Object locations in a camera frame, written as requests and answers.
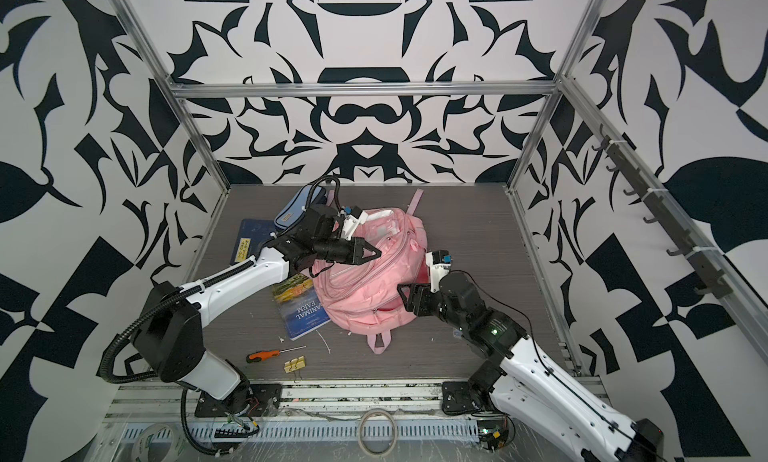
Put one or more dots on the pink student backpack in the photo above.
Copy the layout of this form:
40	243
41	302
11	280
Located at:
363	300

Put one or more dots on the Animal Farm book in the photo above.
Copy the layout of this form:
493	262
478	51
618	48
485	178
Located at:
299	306

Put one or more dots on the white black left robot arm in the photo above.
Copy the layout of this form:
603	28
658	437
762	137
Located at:
169	334

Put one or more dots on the clear tape roll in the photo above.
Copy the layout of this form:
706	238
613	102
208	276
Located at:
366	432

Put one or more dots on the grey wall hook rail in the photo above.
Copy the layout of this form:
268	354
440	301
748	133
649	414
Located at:
667	213

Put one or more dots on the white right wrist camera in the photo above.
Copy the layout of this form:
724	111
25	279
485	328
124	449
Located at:
438	265

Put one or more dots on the white slotted cable duct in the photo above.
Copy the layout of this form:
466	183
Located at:
339	431

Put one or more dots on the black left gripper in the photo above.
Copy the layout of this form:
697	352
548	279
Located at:
356	255

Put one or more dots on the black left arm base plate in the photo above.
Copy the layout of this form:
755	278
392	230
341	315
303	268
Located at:
259	400

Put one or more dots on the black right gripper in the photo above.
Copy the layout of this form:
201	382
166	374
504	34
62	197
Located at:
417	290

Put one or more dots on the small yellow wooden block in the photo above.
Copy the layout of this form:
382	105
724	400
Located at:
294	365

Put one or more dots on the small green circuit board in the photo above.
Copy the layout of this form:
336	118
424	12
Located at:
494	433

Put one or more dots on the aluminium frame crossbar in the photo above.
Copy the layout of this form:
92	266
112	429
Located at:
187	92

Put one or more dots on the blue pencil case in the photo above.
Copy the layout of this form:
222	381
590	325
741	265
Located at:
292	211

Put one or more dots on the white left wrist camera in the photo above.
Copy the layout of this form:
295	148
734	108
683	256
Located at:
354	217

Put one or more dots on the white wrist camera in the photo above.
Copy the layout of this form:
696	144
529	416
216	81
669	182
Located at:
354	217
438	265

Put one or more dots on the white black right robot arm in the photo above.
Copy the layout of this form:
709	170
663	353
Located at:
519	380

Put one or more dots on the orange handled screwdriver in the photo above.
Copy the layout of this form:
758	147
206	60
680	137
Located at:
258	357

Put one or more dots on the dark blue notebook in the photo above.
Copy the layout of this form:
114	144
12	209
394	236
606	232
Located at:
251	234

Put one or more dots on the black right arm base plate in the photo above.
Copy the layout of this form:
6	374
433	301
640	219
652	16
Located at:
463	398

